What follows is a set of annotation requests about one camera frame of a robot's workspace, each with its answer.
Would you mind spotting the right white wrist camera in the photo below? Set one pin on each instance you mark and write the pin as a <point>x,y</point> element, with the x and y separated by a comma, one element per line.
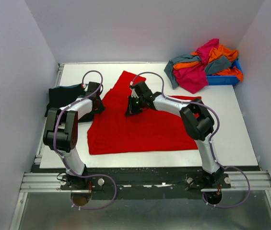
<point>133,88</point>

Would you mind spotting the blue plastic bin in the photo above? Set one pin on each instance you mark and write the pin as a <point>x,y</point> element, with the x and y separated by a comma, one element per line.
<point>230,76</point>

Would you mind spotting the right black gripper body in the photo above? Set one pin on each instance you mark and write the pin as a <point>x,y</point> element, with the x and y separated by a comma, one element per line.
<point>136,102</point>

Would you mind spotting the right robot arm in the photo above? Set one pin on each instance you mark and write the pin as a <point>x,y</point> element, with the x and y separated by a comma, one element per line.
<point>197,121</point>

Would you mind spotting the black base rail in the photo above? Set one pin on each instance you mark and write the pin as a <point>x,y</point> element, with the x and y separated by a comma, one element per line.
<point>145,183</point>

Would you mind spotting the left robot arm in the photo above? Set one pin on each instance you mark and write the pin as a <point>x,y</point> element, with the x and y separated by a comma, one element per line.
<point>61,130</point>

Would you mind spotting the blue t-shirt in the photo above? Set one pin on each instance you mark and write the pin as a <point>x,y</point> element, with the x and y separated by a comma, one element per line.
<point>72,86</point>

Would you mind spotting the orange t-shirt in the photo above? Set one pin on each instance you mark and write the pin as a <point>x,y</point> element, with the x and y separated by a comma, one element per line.
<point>216,53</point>

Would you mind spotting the grey-blue t-shirt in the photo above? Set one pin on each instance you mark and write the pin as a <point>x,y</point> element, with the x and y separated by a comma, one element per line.
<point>212,68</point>

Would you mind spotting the red t-shirt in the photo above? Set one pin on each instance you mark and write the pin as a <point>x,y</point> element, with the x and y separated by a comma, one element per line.
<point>113,132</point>

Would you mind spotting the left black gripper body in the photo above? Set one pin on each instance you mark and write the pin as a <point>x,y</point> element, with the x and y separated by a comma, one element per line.
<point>95,111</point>

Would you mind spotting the black t-shirt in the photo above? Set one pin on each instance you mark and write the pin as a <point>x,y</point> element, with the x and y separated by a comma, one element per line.
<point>60,98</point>

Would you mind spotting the magenta t-shirt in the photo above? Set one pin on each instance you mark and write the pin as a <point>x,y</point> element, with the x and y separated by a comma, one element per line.
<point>189,70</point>

